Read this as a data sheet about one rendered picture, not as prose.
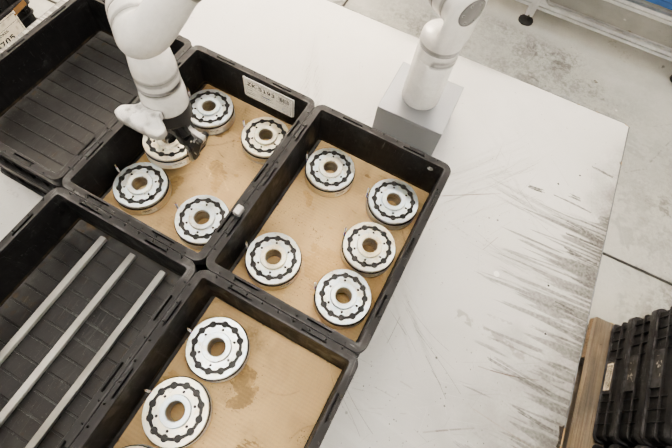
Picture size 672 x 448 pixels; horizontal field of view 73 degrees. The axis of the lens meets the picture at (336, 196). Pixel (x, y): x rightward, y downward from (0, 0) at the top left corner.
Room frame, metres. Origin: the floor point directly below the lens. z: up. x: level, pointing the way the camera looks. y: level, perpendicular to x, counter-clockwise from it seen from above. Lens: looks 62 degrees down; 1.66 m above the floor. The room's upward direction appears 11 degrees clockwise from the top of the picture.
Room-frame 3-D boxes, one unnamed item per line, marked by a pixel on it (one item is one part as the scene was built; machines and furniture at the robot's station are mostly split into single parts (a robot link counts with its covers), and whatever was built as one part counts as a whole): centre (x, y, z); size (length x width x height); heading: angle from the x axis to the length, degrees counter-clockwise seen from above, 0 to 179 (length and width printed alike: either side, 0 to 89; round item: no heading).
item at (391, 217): (0.44, -0.11, 0.86); 0.10 x 0.10 x 0.01
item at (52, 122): (0.55, 0.56, 0.87); 0.40 x 0.30 x 0.11; 161
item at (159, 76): (0.46, 0.32, 1.15); 0.09 x 0.07 x 0.15; 34
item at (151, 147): (0.47, 0.34, 0.89); 0.10 x 0.10 x 0.01
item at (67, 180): (0.45, 0.28, 0.92); 0.40 x 0.30 x 0.02; 161
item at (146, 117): (0.44, 0.32, 1.06); 0.11 x 0.09 x 0.06; 161
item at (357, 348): (0.36, -0.01, 0.92); 0.40 x 0.30 x 0.02; 161
